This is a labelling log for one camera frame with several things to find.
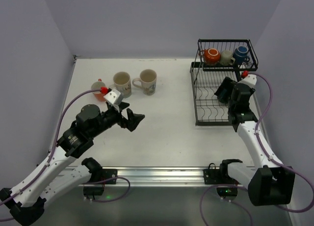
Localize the tall floral white mug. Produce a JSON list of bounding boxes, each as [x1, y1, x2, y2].
[[132, 69, 157, 96]]

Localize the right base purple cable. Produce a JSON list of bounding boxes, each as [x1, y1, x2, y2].
[[200, 185, 255, 226]]

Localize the beige mug upper shelf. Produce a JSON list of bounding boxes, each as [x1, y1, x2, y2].
[[219, 50, 235, 66]]

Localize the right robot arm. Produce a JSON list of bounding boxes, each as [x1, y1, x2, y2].
[[214, 75, 295, 206]]

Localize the black wire dish rack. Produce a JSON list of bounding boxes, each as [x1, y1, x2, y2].
[[189, 39, 259, 126]]

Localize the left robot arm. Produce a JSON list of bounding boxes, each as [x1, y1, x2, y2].
[[0, 102, 145, 226]]

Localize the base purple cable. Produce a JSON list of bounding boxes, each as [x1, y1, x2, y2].
[[200, 185, 255, 226], [83, 176, 131, 203]]

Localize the dark teal mug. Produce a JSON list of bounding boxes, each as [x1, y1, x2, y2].
[[217, 89, 230, 104]]

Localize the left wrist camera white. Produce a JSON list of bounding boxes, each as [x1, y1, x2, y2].
[[104, 89, 124, 106]]

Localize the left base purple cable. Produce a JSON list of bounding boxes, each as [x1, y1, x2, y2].
[[83, 176, 131, 203]]

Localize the cream floral mug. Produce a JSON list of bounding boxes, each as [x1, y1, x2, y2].
[[109, 72, 131, 98]]

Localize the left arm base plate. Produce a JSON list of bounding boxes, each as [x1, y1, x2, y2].
[[100, 169, 118, 185]]

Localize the aluminium mounting rail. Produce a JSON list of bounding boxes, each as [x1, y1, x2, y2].
[[31, 165, 291, 187]]

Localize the orange round mug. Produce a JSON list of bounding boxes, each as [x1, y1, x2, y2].
[[199, 48, 221, 65]]

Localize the salmon orange mug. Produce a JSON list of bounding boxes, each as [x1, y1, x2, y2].
[[91, 78, 106, 102]]

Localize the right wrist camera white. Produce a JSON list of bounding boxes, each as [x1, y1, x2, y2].
[[239, 71, 257, 88]]

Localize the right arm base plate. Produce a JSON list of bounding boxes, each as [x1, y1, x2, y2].
[[203, 163, 237, 185]]

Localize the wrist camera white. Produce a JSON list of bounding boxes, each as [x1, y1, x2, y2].
[[239, 71, 257, 88], [104, 89, 124, 106]]

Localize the blue mug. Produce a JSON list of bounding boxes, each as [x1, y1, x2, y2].
[[233, 46, 250, 65]]

